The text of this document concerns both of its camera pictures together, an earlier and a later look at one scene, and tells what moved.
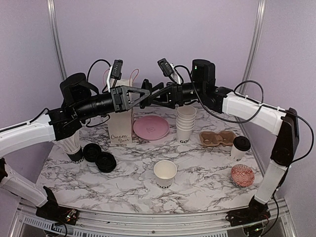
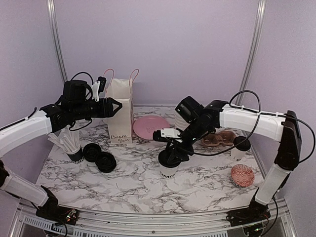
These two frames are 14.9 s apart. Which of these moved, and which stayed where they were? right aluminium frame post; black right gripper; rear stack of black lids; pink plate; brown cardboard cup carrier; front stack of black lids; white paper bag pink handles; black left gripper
Moved: black left gripper; black right gripper
Stayed: brown cardboard cup carrier; pink plate; rear stack of black lids; right aluminium frame post; white paper bag pink handles; front stack of black lids
